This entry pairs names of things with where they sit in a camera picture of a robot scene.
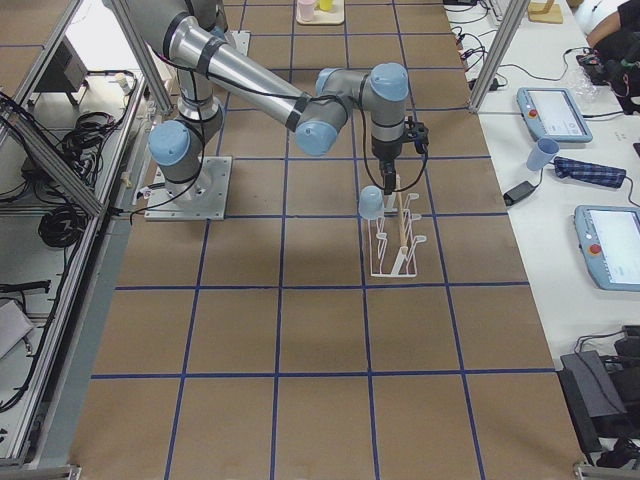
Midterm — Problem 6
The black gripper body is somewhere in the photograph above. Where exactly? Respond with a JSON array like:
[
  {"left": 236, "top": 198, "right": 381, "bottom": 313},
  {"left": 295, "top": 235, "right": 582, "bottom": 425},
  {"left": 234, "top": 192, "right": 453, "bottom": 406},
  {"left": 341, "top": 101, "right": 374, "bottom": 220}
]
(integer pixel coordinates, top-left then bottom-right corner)
[{"left": 371, "top": 137, "right": 403, "bottom": 173}]

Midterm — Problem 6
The blue plastic cup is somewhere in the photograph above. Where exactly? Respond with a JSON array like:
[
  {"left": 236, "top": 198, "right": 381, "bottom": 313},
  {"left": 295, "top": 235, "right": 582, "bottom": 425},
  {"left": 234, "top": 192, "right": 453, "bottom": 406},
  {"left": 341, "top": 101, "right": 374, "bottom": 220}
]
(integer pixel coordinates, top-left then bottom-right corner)
[{"left": 358, "top": 185, "right": 384, "bottom": 221}]

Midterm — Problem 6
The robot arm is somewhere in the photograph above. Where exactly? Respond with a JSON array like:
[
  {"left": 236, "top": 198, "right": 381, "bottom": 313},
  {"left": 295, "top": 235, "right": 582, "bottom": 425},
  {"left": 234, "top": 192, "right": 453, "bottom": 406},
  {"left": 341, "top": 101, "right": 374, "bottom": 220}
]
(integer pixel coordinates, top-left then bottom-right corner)
[{"left": 126, "top": 1, "right": 409, "bottom": 194}]

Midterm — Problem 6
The blue cup on desk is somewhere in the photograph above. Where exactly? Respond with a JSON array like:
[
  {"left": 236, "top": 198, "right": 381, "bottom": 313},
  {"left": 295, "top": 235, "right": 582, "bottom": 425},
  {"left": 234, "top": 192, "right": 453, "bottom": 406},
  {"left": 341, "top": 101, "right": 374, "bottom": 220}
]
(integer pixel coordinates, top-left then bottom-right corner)
[{"left": 525, "top": 137, "right": 560, "bottom": 171}]

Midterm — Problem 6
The pink plastic cup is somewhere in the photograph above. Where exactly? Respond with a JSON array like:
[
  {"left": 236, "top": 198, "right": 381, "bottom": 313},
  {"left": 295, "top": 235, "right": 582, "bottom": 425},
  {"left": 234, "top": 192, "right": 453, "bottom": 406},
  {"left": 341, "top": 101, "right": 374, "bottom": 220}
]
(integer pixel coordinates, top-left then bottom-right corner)
[{"left": 296, "top": 0, "right": 316, "bottom": 23}]

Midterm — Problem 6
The black power adapter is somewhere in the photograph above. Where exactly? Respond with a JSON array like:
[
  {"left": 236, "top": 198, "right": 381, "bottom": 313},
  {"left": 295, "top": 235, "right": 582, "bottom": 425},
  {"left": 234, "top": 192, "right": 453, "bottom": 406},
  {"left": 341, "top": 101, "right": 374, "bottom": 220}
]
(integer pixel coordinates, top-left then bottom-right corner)
[{"left": 503, "top": 181, "right": 537, "bottom": 207}]

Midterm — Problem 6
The cream plastic tray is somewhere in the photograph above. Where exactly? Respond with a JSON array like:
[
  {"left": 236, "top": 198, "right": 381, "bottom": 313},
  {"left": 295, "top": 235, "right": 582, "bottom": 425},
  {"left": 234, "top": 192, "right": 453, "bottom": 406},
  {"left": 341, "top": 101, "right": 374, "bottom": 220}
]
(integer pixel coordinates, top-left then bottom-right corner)
[{"left": 294, "top": 0, "right": 345, "bottom": 26}]

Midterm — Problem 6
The upper teach pendant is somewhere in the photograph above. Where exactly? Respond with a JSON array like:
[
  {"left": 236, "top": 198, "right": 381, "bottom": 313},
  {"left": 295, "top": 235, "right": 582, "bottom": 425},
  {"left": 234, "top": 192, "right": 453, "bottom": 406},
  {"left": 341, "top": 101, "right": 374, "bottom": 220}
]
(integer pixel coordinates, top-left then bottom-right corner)
[{"left": 516, "top": 87, "right": 593, "bottom": 143}]

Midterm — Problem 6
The teach pendant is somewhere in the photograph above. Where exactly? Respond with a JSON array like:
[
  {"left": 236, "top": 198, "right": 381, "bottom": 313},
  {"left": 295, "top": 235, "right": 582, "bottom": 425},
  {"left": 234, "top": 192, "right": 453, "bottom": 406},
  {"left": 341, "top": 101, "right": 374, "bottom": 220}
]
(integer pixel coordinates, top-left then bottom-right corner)
[
  {"left": 573, "top": 205, "right": 639, "bottom": 292},
  {"left": 516, "top": 87, "right": 593, "bottom": 143}
]

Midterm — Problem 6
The folded plaid umbrella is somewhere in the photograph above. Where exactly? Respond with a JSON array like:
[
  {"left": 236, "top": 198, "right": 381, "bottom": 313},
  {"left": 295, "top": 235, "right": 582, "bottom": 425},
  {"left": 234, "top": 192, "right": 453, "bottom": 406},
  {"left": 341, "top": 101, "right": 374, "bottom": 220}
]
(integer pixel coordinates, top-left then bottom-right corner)
[{"left": 553, "top": 156, "right": 626, "bottom": 189}]

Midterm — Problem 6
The lower teach pendant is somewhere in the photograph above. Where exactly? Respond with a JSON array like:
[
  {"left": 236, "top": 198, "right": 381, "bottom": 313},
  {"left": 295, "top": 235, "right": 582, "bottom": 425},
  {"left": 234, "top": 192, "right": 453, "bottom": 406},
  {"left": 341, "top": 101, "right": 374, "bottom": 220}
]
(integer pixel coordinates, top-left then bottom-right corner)
[{"left": 573, "top": 205, "right": 639, "bottom": 292}]

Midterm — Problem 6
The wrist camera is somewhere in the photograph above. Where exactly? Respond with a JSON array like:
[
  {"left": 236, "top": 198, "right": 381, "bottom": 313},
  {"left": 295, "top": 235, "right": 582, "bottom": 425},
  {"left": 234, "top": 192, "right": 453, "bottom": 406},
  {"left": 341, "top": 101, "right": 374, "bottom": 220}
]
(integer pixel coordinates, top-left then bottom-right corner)
[{"left": 402, "top": 116, "right": 429, "bottom": 156}]

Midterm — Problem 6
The white wire cup rack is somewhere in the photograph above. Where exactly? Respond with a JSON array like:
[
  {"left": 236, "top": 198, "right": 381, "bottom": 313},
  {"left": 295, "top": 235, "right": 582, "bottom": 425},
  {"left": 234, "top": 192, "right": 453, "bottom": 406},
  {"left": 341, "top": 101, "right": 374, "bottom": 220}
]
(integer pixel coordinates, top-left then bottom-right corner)
[{"left": 362, "top": 192, "right": 427, "bottom": 279}]

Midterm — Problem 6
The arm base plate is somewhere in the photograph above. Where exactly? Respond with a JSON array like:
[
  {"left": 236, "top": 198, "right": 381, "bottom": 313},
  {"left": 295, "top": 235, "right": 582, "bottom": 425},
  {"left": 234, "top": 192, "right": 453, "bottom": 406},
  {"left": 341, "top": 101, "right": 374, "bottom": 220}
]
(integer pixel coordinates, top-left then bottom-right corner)
[
  {"left": 224, "top": 30, "right": 251, "bottom": 56},
  {"left": 144, "top": 156, "right": 233, "bottom": 221}
]

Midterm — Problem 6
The aluminium frame post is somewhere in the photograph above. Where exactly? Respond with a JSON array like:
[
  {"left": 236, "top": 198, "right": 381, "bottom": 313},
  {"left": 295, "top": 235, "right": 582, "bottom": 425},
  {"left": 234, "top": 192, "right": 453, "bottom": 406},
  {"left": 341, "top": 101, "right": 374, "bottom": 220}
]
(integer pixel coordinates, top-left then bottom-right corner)
[{"left": 468, "top": 0, "right": 529, "bottom": 113}]

